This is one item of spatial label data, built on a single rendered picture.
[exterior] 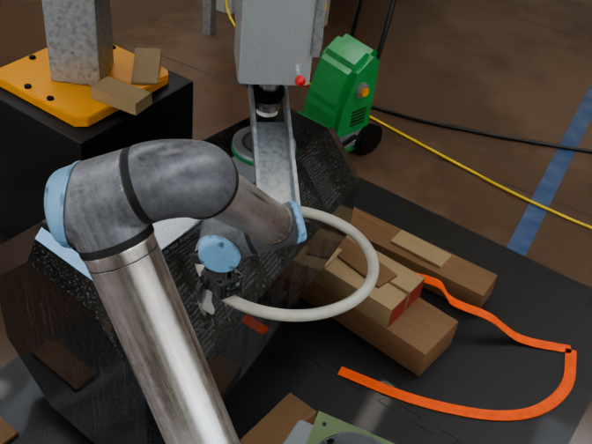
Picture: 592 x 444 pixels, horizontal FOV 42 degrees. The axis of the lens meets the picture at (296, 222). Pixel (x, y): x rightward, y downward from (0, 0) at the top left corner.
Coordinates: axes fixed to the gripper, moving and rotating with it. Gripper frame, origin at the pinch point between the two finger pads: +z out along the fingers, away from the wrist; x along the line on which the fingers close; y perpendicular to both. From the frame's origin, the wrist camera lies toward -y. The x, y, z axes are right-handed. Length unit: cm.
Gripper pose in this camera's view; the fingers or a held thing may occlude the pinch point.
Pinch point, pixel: (213, 306)
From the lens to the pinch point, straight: 201.1
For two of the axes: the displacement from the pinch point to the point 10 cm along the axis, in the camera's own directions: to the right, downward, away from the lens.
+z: -1.0, 8.0, 5.9
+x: 7.9, -3.0, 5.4
